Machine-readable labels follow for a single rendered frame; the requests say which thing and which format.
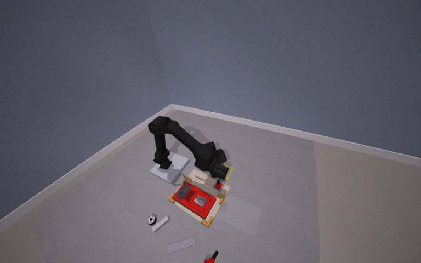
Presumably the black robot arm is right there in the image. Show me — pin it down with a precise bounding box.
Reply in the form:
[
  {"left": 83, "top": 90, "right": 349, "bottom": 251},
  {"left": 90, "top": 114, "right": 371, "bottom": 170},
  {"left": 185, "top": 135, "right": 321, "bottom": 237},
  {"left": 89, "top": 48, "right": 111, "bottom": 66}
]
[{"left": 148, "top": 116, "right": 229, "bottom": 180}]

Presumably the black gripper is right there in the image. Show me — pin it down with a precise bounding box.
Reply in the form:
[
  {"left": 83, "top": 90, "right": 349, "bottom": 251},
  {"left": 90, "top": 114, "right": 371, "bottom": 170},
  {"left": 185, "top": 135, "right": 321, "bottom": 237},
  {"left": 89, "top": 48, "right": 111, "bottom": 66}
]
[{"left": 206, "top": 141, "right": 217, "bottom": 178}]

